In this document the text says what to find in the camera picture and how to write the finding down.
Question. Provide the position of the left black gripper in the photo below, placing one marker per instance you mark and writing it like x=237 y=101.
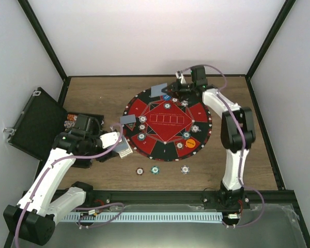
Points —
x=105 y=157

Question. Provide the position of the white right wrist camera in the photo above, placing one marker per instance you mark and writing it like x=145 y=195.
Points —
x=180 y=77

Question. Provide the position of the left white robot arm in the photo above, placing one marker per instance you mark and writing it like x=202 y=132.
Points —
x=36 y=214

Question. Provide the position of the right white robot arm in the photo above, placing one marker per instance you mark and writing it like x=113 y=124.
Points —
x=237 y=127

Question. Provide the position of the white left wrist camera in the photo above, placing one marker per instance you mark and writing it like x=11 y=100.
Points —
x=109 y=139

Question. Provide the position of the blue orange chip stack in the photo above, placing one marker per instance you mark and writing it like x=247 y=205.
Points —
x=185 y=169

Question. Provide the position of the blue white chip seat three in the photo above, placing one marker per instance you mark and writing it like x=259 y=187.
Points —
x=142 y=119

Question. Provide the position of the black front mounting rail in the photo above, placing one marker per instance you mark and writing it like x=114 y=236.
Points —
x=209 y=199

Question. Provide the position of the blue small blind button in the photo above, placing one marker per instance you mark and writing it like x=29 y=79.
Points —
x=166 y=97

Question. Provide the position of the blue white chip seat nine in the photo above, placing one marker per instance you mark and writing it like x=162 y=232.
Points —
x=195 y=128

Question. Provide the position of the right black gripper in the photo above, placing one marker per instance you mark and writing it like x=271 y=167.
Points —
x=176 y=90

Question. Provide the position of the orange big blind button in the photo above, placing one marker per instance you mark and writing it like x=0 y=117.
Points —
x=190 y=143

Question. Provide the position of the chips in case top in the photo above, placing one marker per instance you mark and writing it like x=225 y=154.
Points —
x=71 y=120

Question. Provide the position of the blue playing card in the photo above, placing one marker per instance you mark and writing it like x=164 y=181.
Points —
x=156 y=90
x=127 y=119

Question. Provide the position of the perforated light blue rail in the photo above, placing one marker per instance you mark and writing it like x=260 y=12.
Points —
x=147 y=217

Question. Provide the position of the teal chip seat two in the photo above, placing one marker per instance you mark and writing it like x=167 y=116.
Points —
x=141 y=136

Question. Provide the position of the black poker chip case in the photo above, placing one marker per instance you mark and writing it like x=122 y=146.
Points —
x=41 y=120

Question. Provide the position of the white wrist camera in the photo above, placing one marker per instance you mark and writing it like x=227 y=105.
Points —
x=180 y=77
x=109 y=139

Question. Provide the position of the teal chip stack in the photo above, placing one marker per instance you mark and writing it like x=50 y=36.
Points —
x=155 y=170

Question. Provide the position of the round red black poker mat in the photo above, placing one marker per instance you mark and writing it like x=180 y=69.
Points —
x=164 y=128

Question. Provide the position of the brown 100 chip stack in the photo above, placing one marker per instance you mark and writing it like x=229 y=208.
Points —
x=139 y=171

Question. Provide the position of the blue white chip seat seven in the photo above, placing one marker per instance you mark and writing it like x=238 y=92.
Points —
x=184 y=103

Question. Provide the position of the teal chip seat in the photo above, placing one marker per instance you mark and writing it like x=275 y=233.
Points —
x=167 y=106

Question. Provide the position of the triangular all in marker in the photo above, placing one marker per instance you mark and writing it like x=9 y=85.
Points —
x=131 y=126

